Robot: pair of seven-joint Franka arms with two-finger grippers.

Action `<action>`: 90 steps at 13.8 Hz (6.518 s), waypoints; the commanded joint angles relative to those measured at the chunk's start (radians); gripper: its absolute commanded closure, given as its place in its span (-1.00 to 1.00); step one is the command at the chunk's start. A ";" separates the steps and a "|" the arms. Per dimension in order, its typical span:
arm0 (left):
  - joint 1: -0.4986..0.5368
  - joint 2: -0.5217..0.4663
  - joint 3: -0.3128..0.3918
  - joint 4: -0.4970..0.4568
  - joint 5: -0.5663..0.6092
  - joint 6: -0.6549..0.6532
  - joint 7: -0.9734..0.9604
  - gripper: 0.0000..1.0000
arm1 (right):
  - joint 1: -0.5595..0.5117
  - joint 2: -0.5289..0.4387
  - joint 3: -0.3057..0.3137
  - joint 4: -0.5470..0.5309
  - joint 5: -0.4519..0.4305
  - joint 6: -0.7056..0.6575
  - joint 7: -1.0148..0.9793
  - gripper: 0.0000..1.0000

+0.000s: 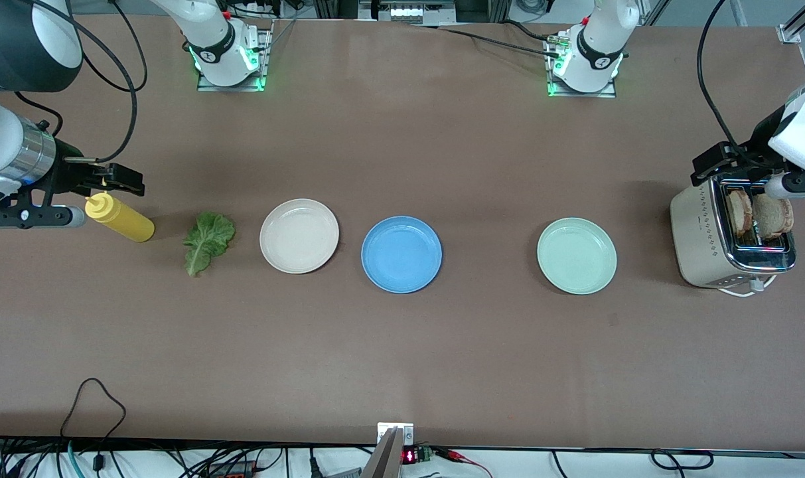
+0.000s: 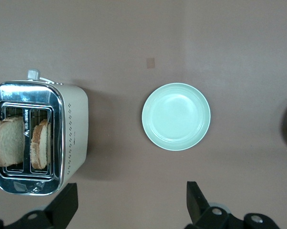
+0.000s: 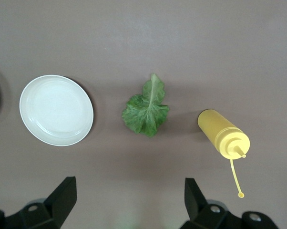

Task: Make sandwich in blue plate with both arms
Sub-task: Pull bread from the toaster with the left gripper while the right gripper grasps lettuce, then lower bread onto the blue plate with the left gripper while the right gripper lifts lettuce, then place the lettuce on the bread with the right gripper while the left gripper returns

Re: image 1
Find long black table cable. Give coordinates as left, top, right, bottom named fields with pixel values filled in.
left=402, top=24, right=563, bottom=59

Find green lettuce leaf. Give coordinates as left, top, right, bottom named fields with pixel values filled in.
left=183, top=211, right=237, bottom=278

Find white toaster power cord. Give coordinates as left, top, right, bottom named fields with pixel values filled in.
left=716, top=276, right=779, bottom=298

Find teal cable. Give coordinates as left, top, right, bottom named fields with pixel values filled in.
left=66, top=439, right=86, bottom=478

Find silver mounting bracket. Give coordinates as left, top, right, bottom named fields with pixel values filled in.
left=377, top=422, right=415, bottom=447

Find blue round plate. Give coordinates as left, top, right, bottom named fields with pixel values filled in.
left=361, top=214, right=443, bottom=294

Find black coiled cable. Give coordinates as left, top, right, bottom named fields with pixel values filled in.
left=650, top=449, right=715, bottom=471

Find thin black looped cable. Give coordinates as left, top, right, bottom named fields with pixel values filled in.
left=58, top=377, right=128, bottom=473

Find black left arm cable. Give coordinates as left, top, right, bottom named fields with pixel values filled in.
left=697, top=0, right=749, bottom=157

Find aluminium frame post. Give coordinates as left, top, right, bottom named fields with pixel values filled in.
left=776, top=0, right=805, bottom=46

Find cream and chrome toaster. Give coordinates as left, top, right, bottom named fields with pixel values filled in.
left=670, top=174, right=798, bottom=290

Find yellow squeeze bottle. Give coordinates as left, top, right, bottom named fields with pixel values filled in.
left=85, top=176, right=156, bottom=243

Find grey camera pole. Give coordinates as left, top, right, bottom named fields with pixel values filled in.
left=360, top=428, right=403, bottom=478

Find red and black clip wires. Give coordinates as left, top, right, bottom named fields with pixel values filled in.
left=434, top=447, right=493, bottom=478

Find white round object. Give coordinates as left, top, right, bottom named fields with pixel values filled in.
left=512, top=0, right=556, bottom=21

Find pale green round plate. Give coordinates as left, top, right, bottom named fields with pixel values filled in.
left=536, top=217, right=618, bottom=295

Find black power adapter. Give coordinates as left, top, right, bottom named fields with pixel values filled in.
left=206, top=459, right=257, bottom=478

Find toasted bread slice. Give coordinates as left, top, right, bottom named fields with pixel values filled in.
left=752, top=193, right=795, bottom=242
left=726, top=188, right=754, bottom=238

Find beige round plate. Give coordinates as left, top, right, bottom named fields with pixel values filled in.
left=259, top=199, right=340, bottom=275

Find white lit device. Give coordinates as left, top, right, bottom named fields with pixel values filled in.
left=359, top=0, right=457, bottom=25

